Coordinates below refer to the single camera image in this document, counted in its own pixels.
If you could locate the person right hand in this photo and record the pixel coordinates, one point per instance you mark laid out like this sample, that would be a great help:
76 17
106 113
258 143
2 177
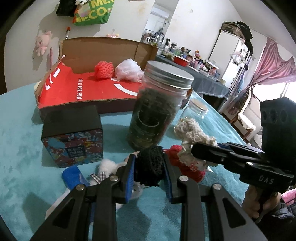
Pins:
251 205

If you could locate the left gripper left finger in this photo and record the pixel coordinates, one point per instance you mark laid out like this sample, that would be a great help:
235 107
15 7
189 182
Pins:
84 206

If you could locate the red foam net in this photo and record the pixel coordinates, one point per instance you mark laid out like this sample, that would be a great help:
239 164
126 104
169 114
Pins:
104 70

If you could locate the green tote bag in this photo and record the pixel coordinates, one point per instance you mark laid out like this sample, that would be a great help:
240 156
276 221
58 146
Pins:
95 12

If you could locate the glass jar metal lid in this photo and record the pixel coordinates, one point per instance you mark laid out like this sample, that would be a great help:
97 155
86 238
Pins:
158 100

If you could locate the teal table cloth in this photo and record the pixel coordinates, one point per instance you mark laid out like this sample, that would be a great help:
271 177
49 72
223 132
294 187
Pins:
31 182

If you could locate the red basin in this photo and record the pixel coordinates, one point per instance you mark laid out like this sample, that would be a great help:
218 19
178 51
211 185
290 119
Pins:
181 61

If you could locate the black beauty cream box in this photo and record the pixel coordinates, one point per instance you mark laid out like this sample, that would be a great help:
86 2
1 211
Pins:
73 136

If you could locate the red bag box liner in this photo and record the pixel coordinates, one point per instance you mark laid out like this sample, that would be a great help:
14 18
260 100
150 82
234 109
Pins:
62 86

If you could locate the pale pink plush toy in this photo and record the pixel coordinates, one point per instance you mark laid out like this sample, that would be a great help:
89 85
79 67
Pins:
42 42

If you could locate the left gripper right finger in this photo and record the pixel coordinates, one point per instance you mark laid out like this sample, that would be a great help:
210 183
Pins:
207 206

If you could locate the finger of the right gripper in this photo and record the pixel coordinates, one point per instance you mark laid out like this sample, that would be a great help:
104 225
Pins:
225 154
242 150

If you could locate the pink stick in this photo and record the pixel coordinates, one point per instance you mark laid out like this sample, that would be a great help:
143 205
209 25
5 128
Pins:
50 58

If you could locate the small glass jar cork lid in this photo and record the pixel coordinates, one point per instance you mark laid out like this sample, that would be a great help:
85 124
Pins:
195 109

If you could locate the dark grey covered side table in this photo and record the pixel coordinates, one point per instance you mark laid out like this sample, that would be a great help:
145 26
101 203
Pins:
201 84

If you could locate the white mesh bath pouf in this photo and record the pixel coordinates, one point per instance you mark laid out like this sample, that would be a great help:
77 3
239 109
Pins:
129 70

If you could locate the silver orange mop handle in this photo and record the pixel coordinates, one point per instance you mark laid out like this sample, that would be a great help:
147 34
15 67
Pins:
67 33

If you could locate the pink curtain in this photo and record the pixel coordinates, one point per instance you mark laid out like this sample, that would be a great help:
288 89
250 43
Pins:
271 69

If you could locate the red knitted yarn item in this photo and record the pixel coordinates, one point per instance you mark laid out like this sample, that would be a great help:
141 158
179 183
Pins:
191 171

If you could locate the white fluffy bow scrunchie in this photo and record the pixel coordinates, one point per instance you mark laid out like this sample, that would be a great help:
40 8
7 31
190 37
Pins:
107 169

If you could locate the pink plush toy right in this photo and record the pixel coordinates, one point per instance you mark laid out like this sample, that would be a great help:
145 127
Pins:
113 35

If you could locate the blue cloth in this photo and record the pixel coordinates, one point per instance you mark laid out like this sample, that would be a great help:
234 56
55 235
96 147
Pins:
72 177

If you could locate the black backpack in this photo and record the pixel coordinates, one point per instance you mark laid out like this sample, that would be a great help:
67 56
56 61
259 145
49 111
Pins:
67 7

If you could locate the black yarn scrunchie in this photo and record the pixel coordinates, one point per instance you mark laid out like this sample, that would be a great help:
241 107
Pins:
148 167

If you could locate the brown cardboard box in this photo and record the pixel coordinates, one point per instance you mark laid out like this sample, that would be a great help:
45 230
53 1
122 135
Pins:
82 54

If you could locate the cream knitted scrunchie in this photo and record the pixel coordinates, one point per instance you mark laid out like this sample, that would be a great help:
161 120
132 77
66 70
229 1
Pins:
190 132

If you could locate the white refrigerator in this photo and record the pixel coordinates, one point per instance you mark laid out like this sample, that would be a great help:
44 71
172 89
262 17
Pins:
229 55

